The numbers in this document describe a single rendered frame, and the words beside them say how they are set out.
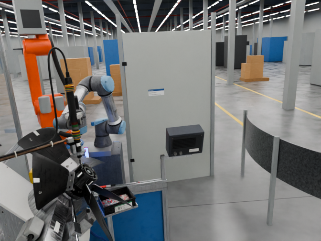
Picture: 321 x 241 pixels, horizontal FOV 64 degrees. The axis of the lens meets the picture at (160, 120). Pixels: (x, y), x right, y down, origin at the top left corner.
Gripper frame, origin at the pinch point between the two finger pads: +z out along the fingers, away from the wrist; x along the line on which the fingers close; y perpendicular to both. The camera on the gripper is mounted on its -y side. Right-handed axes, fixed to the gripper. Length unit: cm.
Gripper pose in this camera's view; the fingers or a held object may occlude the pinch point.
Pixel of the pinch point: (72, 117)
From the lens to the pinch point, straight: 136.2
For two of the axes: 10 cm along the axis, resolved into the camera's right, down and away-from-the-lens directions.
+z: 2.0, 2.5, -9.5
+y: 0.4, 9.6, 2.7
